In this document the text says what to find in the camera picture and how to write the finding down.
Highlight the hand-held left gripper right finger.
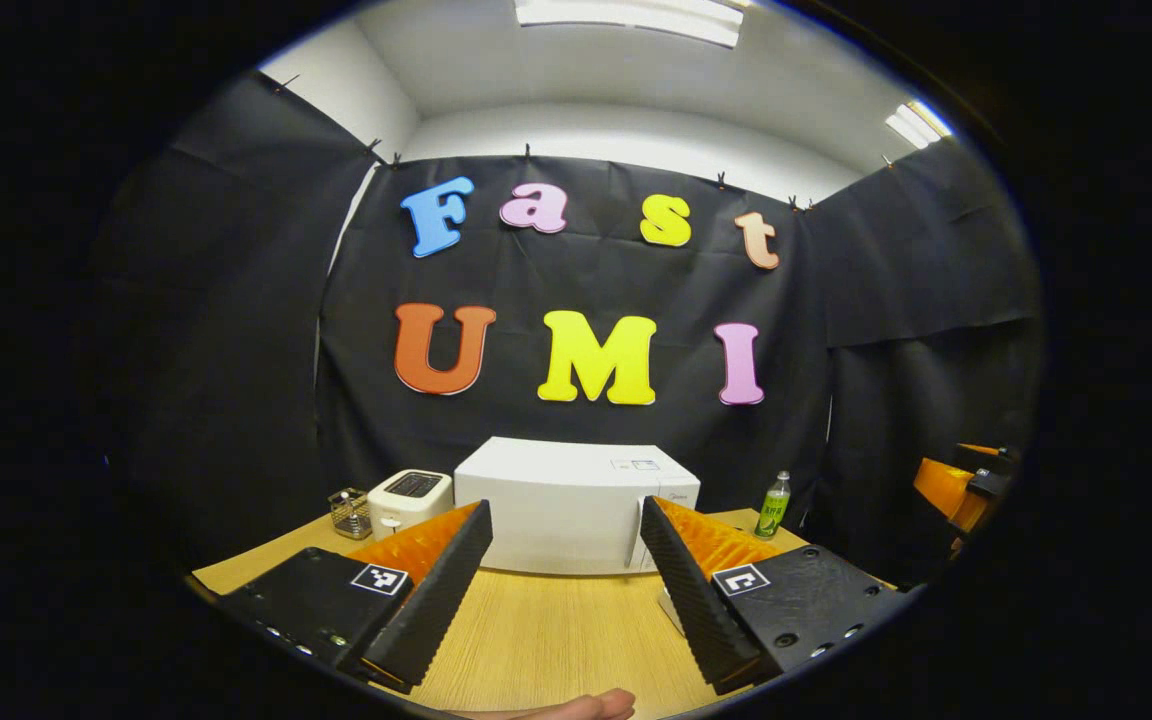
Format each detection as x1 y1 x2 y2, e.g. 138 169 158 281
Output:
639 495 912 696

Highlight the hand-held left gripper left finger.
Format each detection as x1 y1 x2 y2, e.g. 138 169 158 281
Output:
216 498 494 693

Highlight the white microwave oven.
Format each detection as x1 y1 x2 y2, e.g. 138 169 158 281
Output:
453 436 702 576

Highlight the white toaster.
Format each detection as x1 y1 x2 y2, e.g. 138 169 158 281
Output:
367 469 455 541

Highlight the green drink bottle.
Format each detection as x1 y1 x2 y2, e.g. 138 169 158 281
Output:
754 471 793 541

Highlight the black backdrop cloth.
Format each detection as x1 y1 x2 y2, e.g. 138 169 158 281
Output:
96 72 1047 591

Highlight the small ceiling light panel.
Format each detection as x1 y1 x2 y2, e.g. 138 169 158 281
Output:
884 98 955 151

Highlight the large ceiling light panel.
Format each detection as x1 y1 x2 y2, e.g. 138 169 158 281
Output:
514 0 745 49

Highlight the wire mesh utensil holder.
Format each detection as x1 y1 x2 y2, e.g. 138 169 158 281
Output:
328 487 372 541

